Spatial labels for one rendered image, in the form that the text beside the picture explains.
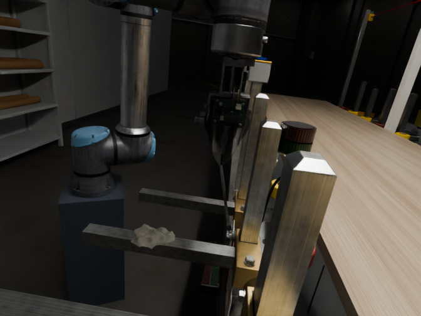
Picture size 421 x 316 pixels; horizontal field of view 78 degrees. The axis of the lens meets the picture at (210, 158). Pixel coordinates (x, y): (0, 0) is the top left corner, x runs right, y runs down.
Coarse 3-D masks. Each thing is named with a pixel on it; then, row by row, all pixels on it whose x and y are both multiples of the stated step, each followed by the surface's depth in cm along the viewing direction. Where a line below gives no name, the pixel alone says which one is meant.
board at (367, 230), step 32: (288, 96) 292; (320, 128) 151; (352, 128) 162; (352, 160) 102; (384, 160) 107; (416, 160) 112; (352, 192) 74; (384, 192) 77; (416, 192) 79; (352, 224) 58; (384, 224) 60; (416, 224) 62; (352, 256) 48; (384, 256) 49; (416, 256) 50; (352, 288) 41; (384, 288) 42; (416, 288) 43
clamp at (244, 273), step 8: (240, 248) 51; (248, 248) 52; (256, 248) 52; (240, 256) 49; (256, 256) 50; (240, 264) 47; (256, 264) 48; (232, 272) 51; (240, 272) 47; (248, 272) 47; (256, 272) 47; (232, 280) 49; (240, 280) 48; (248, 280) 47
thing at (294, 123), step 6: (294, 126) 44; (300, 126) 44; (306, 126) 45; (312, 126) 45; (282, 138) 46; (276, 156) 46; (276, 162) 47; (276, 180) 50; (270, 192) 51; (264, 210) 52
